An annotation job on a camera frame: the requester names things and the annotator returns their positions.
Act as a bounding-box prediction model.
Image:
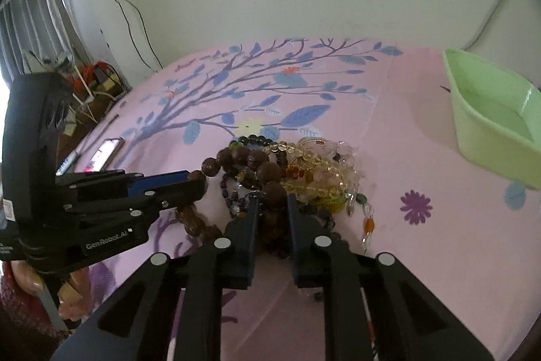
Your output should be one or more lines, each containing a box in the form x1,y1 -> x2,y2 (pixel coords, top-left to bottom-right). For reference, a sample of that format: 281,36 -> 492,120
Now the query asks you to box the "white wall cable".
463,0 -> 520,51

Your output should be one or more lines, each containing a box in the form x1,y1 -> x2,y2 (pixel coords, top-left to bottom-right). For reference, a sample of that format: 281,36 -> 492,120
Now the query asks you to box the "marker pen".
57,150 -> 81,176

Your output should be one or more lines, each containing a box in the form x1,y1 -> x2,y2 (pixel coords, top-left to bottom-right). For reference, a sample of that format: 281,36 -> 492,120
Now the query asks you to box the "wooden bedside table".
57,61 -> 130,176

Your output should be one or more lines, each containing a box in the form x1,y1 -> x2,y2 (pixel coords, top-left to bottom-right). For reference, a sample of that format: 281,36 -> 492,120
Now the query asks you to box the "large brown bead bracelet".
175,145 -> 292,260

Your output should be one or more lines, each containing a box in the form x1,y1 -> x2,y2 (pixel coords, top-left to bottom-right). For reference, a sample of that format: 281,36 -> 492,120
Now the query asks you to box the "person's left hand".
10,260 -> 91,319

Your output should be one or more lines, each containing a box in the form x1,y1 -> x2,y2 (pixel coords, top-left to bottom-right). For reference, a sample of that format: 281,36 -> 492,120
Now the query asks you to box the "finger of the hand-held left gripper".
63,178 -> 209,224
56,170 -> 191,199

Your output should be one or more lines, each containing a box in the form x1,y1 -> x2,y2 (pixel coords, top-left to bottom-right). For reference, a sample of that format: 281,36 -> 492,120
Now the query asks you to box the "grey curtain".
0,0 -> 74,87

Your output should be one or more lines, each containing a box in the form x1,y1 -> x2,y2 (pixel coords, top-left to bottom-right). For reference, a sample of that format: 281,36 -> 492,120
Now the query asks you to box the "pink floral bedsheet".
55,37 -> 541,361

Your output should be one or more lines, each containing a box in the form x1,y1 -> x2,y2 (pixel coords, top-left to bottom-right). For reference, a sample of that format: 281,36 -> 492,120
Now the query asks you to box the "green plastic tray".
443,48 -> 541,190

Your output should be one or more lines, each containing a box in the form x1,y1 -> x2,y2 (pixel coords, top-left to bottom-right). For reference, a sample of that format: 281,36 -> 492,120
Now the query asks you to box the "red patterned object at edge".
87,137 -> 126,173

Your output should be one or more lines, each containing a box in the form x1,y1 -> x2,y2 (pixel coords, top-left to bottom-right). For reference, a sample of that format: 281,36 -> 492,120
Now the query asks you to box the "dark purple grape bunch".
220,173 -> 254,220

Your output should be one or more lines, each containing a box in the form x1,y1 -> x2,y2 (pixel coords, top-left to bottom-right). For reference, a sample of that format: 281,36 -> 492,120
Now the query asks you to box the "brown chocolate donut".
175,135 -> 377,260

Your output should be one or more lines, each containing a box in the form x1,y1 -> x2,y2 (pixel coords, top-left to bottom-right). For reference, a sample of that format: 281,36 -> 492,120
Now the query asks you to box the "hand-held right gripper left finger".
51,196 -> 259,361

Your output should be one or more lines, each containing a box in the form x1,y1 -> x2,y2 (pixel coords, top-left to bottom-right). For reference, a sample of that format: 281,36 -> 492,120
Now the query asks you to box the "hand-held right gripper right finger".
287,194 -> 495,361

